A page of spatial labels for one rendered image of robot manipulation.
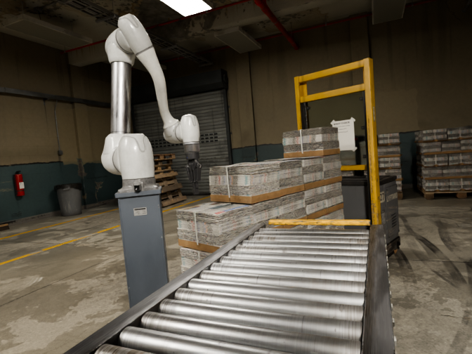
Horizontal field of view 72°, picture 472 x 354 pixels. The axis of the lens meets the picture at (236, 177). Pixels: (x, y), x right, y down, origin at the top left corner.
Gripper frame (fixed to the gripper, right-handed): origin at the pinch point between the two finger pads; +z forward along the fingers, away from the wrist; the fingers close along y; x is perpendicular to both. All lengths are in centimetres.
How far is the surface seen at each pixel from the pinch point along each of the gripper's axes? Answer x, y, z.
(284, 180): -61, -18, 2
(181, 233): 2.3, 14.2, 27.2
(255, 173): -30.4, -19.5, -5.3
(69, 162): -201, 756, -33
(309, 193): -91, -18, 16
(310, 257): 31, -92, 17
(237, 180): -25.9, -8.8, -1.2
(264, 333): 73, -107, 16
